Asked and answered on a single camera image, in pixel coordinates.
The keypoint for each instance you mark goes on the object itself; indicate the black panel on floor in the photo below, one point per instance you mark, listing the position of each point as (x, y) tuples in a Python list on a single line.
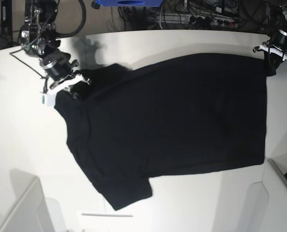
[(6, 17)]

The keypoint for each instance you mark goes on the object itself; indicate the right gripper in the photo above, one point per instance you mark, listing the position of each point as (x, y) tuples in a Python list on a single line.
[(60, 75)]

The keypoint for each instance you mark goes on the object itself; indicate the black T-shirt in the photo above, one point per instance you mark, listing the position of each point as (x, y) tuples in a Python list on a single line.
[(195, 114)]

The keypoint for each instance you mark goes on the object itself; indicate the white table divider panel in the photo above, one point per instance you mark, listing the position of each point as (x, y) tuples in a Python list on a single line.
[(29, 213)]

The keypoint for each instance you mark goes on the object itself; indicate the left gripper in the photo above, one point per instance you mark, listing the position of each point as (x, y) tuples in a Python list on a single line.
[(275, 51)]

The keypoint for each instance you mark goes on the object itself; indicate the white slotted tray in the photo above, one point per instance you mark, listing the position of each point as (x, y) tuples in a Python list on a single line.
[(105, 222)]

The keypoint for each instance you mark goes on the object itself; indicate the blue box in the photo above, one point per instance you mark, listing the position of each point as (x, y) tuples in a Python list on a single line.
[(135, 3)]

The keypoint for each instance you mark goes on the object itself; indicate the white power strip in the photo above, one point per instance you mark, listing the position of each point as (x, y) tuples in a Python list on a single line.
[(188, 19)]

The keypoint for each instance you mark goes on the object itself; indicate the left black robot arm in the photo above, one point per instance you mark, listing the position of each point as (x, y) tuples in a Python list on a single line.
[(277, 16)]

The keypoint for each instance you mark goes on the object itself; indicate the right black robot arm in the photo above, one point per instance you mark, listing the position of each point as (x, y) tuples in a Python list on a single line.
[(39, 39)]

